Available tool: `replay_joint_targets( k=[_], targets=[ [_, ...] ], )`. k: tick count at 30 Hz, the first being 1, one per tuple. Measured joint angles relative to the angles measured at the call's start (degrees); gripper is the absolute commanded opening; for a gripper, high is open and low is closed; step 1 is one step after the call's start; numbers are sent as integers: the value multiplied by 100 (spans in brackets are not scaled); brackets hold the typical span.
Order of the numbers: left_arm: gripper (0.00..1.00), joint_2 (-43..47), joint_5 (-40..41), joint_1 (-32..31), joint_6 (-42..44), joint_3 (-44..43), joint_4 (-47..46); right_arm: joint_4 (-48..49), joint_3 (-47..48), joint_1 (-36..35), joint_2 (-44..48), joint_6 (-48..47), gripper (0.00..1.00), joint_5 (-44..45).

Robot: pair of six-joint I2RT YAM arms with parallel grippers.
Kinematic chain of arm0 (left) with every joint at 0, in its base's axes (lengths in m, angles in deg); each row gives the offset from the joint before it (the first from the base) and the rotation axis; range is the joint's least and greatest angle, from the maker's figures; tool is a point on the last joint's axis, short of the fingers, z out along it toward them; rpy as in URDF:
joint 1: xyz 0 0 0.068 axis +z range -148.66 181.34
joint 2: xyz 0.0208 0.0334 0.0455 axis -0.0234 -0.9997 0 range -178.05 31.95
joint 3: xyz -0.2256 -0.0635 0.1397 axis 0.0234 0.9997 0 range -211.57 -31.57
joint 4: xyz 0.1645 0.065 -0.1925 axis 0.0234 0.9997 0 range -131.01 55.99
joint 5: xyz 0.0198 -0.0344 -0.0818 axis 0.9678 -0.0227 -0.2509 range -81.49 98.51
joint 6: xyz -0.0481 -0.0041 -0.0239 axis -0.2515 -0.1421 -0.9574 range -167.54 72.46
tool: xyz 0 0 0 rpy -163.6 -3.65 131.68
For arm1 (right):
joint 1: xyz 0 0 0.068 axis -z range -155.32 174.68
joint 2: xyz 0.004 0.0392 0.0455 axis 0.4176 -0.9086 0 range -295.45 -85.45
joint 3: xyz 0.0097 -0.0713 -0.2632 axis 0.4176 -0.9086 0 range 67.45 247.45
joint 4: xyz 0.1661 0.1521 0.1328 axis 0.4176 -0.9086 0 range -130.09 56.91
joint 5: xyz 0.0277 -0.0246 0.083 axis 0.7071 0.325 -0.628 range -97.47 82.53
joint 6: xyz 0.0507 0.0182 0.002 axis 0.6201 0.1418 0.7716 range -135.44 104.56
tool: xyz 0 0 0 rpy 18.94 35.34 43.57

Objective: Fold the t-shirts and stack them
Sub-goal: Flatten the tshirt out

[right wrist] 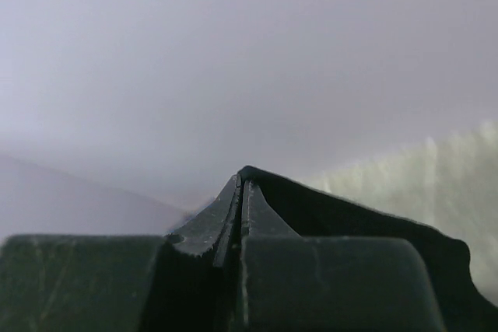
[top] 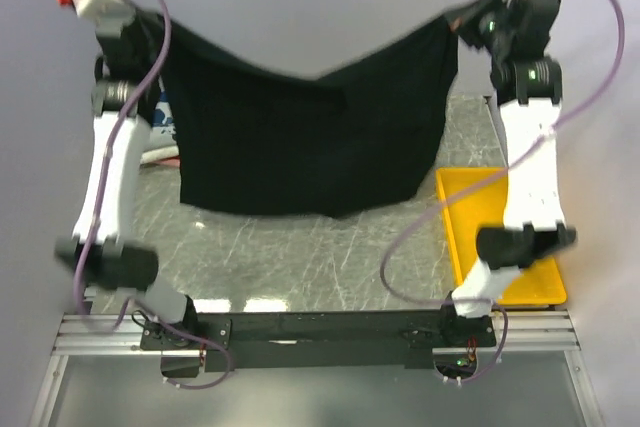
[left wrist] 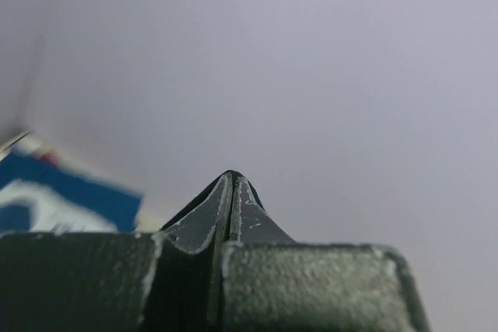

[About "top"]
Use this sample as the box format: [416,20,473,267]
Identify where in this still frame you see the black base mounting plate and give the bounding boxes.
[140,307,496,378]

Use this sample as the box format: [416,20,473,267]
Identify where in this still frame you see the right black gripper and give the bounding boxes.
[445,0,514,58]

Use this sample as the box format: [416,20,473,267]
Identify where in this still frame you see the yellow plastic tray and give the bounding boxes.
[435,167,567,308]

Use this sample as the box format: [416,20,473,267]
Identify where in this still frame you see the black t shirt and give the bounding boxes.
[139,0,501,218]

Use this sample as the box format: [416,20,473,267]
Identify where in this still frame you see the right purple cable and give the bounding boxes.
[380,0,626,383]

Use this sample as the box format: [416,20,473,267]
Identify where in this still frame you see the pink folded t shirt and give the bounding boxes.
[157,157,180,168]

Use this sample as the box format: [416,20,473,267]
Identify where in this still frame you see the blue mickey print t shirt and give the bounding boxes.
[152,91,175,137]

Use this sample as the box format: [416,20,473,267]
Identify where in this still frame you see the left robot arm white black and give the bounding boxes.
[54,6,200,349]

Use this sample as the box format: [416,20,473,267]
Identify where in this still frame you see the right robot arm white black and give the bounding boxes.
[438,0,577,346]

